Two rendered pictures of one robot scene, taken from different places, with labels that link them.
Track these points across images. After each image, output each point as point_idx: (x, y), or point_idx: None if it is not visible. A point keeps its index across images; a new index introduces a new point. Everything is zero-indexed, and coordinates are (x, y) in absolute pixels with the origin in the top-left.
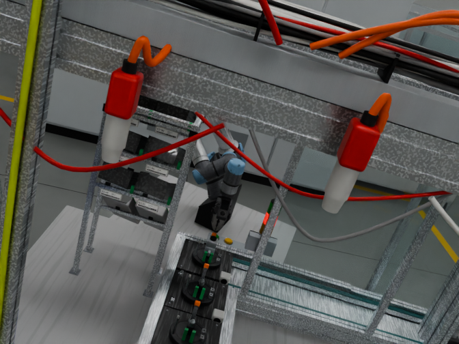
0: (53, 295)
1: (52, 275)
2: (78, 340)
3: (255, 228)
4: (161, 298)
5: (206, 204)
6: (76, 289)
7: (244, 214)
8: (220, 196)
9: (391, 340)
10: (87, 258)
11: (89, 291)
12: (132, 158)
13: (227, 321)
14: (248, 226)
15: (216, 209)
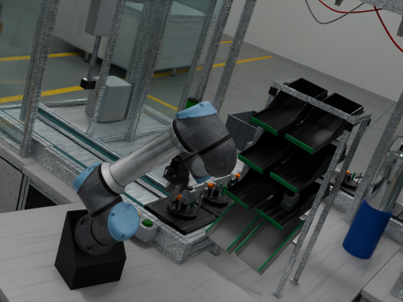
0: (315, 271)
1: (315, 284)
2: None
3: (32, 242)
4: None
5: (123, 244)
6: (295, 267)
7: (15, 262)
8: (177, 172)
9: (77, 126)
10: None
11: (285, 262)
12: None
13: (201, 183)
14: (38, 248)
15: (187, 175)
